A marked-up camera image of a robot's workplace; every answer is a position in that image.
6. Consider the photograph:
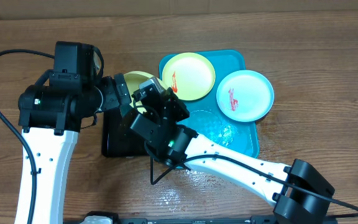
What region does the teal plastic tray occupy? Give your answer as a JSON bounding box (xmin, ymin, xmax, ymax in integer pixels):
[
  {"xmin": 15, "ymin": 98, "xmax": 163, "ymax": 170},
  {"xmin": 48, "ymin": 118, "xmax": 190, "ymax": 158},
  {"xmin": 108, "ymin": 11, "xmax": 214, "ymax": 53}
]
[{"xmin": 158, "ymin": 49, "xmax": 260, "ymax": 170}]

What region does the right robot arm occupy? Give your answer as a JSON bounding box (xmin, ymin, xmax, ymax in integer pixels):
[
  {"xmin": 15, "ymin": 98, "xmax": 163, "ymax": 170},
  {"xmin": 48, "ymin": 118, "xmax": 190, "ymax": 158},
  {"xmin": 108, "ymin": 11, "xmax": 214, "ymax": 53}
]
[{"xmin": 126, "ymin": 78, "xmax": 334, "ymax": 223}]

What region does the green plate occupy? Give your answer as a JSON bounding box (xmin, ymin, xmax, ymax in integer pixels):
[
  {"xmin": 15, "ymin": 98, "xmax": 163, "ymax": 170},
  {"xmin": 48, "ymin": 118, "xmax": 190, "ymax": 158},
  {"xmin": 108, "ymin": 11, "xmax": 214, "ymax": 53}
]
[
  {"xmin": 124, "ymin": 71, "xmax": 168, "ymax": 113},
  {"xmin": 162, "ymin": 52, "xmax": 216, "ymax": 101}
]

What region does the black plastic tray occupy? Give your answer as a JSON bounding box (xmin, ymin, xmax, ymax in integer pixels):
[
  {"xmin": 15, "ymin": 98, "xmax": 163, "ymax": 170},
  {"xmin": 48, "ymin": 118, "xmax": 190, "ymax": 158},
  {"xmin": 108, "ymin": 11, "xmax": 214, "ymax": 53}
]
[{"xmin": 101, "ymin": 105, "xmax": 147, "ymax": 157}]

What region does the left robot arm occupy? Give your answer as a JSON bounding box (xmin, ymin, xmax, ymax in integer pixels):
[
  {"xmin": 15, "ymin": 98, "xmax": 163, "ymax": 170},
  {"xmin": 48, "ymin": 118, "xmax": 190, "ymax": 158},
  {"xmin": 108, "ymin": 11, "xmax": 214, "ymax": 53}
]
[{"xmin": 15, "ymin": 41, "xmax": 131, "ymax": 223}]

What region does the light blue plate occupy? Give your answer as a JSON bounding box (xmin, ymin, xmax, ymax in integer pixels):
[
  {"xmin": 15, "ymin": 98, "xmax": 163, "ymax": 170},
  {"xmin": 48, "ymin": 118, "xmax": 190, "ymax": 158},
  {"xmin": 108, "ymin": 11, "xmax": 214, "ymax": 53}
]
[{"xmin": 216, "ymin": 70, "xmax": 275, "ymax": 123}]

